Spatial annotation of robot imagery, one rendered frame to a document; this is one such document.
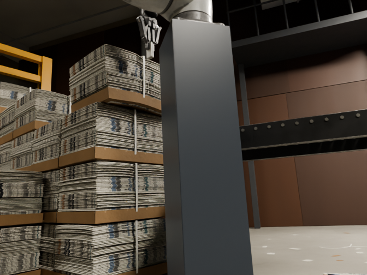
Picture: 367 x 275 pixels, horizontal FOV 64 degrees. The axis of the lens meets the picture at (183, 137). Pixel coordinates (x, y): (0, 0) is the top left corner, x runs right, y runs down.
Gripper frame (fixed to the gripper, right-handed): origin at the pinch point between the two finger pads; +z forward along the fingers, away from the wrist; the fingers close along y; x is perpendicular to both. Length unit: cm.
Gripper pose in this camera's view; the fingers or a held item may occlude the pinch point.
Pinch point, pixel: (149, 51)
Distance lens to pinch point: 130.3
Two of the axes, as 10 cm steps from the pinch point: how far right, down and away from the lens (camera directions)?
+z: 0.5, 9.8, -2.1
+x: 7.4, -1.8, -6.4
